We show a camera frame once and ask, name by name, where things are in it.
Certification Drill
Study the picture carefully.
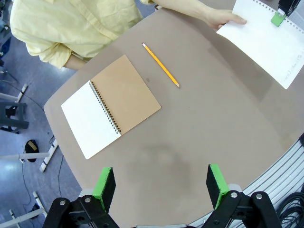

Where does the black cable bundle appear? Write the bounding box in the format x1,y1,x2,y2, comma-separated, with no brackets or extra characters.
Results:
276,192,304,228

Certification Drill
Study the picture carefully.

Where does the white paper sheet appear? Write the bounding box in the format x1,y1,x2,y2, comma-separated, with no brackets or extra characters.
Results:
216,0,304,90

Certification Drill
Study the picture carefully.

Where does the spiral notebook brown cover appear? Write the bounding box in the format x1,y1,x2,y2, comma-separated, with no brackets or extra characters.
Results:
61,54,162,160

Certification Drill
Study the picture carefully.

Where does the person's left forearm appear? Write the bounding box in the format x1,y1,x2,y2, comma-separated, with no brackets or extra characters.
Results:
155,0,209,21

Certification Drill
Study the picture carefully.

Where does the yellow pencil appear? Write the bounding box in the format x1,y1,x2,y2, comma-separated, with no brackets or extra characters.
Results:
142,42,181,89

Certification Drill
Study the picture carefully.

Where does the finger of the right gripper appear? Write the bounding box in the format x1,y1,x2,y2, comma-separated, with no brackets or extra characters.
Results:
270,0,302,27

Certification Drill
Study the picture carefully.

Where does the person's right forearm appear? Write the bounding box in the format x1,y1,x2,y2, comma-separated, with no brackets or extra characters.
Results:
63,56,90,71

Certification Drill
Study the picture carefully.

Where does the white metal stand leg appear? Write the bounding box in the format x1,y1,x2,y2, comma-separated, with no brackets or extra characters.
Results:
0,83,29,103

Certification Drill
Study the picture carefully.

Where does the person's yellow shirt torso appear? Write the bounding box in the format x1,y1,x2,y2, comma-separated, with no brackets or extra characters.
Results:
9,0,157,69

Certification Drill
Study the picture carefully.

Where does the person's left hand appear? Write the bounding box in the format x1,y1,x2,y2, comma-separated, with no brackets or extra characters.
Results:
205,6,247,30

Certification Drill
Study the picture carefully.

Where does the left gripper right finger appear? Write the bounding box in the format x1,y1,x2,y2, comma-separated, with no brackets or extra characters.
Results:
201,163,283,228

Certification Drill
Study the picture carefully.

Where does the black slipper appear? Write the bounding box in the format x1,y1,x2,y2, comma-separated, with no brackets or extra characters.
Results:
23,139,38,163

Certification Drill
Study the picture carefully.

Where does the grey stool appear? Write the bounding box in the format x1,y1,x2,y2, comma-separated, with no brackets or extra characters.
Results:
0,102,29,135

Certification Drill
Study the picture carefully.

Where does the aluminium table frame rail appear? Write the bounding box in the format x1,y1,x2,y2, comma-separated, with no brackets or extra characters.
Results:
190,139,304,228

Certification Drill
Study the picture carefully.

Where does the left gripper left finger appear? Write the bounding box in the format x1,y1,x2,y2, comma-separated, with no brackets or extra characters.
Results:
42,167,119,228

